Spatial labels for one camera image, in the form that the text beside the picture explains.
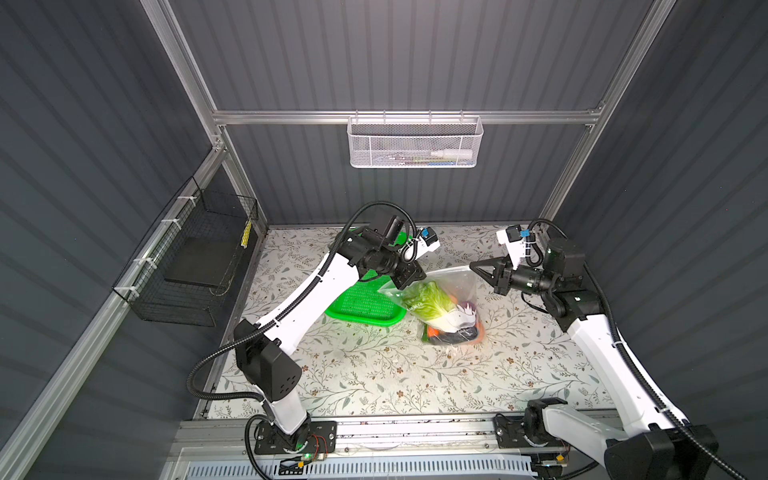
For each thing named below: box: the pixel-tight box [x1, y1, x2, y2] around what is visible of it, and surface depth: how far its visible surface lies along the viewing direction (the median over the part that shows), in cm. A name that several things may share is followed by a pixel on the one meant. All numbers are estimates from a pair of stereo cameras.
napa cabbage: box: [403, 281, 477, 333], surface depth 80 cm
